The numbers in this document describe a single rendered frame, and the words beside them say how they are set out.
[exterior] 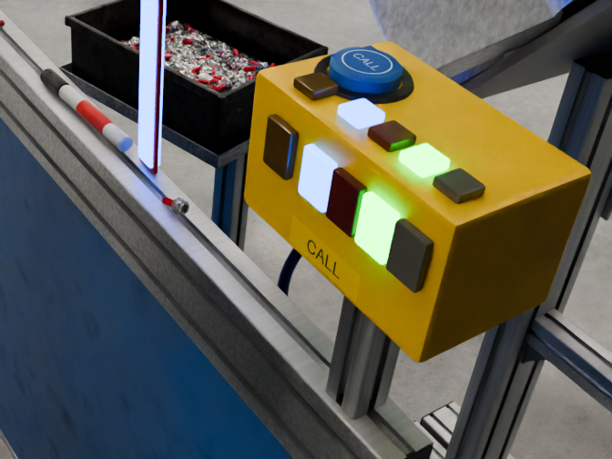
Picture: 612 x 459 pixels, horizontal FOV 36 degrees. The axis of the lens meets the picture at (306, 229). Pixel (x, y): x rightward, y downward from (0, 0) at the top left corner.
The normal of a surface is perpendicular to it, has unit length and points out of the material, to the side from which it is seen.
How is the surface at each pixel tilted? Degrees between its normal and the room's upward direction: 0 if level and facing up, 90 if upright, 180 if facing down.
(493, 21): 55
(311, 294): 0
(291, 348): 0
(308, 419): 90
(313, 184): 90
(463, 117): 0
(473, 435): 90
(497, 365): 90
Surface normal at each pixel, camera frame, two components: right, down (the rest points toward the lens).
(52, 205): -0.80, 0.28
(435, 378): 0.12, -0.80
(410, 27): -0.18, 0.00
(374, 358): 0.60, 0.54
